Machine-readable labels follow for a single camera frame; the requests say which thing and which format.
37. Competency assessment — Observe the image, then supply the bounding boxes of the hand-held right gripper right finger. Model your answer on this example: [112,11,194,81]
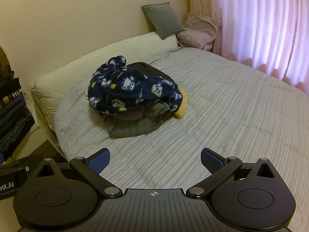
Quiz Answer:
[186,148,278,199]

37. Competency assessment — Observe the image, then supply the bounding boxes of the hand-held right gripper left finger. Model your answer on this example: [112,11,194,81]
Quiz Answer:
[33,148,123,199]

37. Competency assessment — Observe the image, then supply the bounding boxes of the navy cartoon print fleece pants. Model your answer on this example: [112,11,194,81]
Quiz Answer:
[87,55,184,115]

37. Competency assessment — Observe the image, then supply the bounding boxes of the stack of dark clothes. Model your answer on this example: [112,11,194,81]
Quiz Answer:
[0,77,35,162]

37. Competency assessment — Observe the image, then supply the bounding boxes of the grey garment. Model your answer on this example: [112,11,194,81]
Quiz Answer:
[106,101,173,139]

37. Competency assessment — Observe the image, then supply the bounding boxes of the bed with grey ribbed bedspread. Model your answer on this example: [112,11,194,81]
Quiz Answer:
[54,47,309,232]

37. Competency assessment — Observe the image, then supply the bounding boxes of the yellow garment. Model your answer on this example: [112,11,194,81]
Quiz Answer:
[174,88,188,119]

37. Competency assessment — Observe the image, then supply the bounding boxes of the black garment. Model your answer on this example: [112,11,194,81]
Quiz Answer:
[126,62,178,87]

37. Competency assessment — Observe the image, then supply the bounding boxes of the pink blanket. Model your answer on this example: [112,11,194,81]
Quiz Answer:
[176,12,221,52]

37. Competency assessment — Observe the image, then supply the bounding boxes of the pink curtain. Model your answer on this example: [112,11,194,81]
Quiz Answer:
[188,0,309,93]

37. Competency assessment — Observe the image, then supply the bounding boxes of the grey pillow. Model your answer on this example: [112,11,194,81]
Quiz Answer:
[141,2,186,40]

